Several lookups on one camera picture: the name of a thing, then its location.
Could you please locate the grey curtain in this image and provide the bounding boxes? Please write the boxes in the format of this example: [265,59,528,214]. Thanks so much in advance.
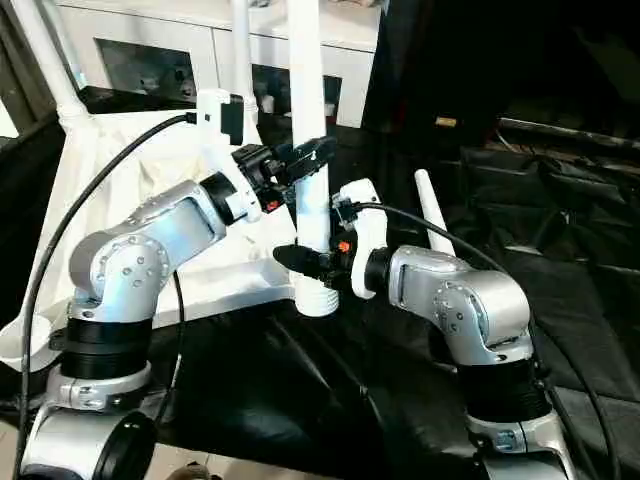
[0,0,67,137]

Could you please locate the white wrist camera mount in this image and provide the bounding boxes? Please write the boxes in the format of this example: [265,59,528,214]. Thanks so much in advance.
[194,88,263,225]
[331,177,390,301]

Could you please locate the white plastic table leg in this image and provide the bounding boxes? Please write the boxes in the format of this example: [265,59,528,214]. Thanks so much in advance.
[413,168,458,260]
[284,0,342,320]
[229,0,260,115]
[9,0,87,120]

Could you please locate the white glass-door cabinet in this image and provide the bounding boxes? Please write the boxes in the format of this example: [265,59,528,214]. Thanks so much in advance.
[53,0,385,130]

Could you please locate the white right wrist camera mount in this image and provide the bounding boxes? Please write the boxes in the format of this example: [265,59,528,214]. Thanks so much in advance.
[331,177,390,301]

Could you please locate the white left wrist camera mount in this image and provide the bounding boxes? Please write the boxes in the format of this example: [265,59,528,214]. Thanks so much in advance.
[194,88,263,225]

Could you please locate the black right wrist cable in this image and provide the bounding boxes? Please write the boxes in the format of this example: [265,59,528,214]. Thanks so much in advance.
[343,198,624,480]

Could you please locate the black plastic mat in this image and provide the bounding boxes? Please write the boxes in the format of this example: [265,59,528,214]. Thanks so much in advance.
[0,84,640,480]

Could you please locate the white plastic table top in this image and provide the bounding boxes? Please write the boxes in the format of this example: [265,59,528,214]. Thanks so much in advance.
[0,106,302,375]

